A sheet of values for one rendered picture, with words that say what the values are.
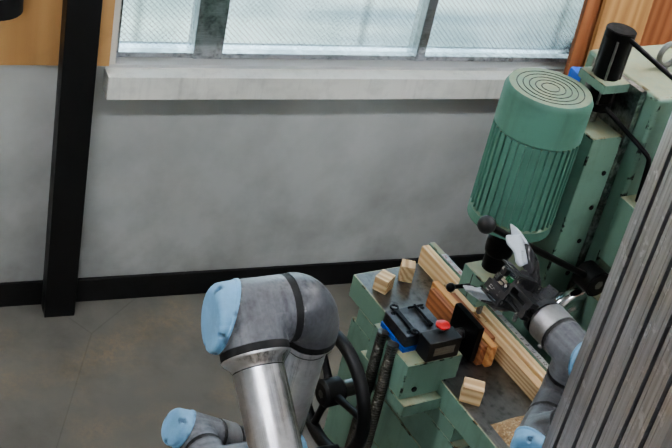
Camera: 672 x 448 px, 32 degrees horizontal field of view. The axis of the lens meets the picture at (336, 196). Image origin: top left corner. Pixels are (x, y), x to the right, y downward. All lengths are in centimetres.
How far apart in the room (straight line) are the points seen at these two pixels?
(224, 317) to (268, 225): 205
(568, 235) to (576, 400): 97
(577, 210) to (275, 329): 80
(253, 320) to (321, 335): 15
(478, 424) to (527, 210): 43
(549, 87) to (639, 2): 160
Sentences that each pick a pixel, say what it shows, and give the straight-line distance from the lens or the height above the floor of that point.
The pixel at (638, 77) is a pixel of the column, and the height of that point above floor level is 152.
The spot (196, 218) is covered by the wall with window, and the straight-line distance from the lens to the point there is 381.
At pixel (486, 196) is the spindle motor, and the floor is 127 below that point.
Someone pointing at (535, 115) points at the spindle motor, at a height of 148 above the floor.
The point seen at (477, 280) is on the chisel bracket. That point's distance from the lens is 246.
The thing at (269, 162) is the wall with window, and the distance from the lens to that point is 376.
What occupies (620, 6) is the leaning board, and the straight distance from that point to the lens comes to 383.
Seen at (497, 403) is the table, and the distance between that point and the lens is 243.
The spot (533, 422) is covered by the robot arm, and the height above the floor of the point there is 116.
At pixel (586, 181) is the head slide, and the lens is 240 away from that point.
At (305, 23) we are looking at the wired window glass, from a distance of 363.
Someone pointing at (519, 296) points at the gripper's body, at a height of 124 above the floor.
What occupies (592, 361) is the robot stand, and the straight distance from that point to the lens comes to 149.
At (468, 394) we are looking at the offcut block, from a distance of 239.
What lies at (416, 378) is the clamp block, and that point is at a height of 92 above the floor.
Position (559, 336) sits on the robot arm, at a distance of 206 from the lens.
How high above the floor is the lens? 243
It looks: 32 degrees down
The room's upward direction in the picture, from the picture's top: 13 degrees clockwise
